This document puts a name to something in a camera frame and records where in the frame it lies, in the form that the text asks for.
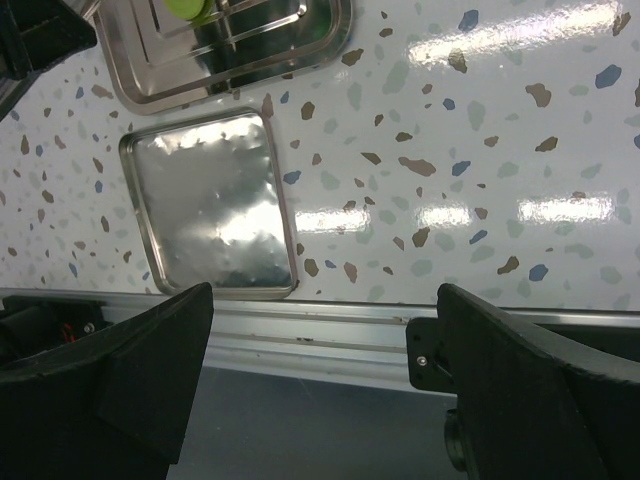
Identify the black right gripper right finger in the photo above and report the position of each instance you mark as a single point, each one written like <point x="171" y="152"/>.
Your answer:
<point x="533" y="404"/>

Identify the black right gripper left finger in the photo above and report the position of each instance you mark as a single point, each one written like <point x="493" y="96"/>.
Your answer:
<point x="113" y="405"/>

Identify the steel slotted tongs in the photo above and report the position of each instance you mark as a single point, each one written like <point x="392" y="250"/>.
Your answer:
<point x="225" y="9"/>

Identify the small square steel lid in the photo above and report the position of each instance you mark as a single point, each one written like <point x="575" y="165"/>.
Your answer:
<point x="209" y="202"/>

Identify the large steel baking tray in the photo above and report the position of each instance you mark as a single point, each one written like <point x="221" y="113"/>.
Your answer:
<point x="158" y="62"/>

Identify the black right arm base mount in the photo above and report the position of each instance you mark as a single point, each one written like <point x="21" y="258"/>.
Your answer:
<point x="612" y="332"/>

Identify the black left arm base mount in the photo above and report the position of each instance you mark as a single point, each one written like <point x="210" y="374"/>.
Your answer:
<point x="31" y="325"/>

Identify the aluminium frame rail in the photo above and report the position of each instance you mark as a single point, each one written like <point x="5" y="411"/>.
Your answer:
<point x="346" y="343"/>

